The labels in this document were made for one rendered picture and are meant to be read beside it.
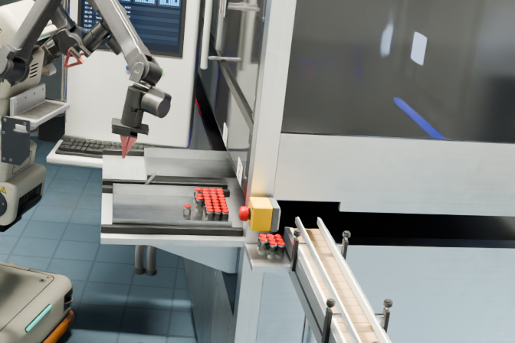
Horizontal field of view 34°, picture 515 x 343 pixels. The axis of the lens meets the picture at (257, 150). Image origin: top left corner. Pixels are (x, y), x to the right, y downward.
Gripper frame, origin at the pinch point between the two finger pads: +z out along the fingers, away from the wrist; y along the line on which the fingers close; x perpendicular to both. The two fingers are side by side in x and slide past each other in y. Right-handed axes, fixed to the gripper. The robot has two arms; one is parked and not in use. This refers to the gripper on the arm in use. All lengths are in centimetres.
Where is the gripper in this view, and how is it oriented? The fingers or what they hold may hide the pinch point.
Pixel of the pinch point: (123, 155)
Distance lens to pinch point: 234.5
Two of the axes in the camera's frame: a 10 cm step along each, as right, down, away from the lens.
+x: -1.6, -3.2, 9.3
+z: -2.5, 9.3, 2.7
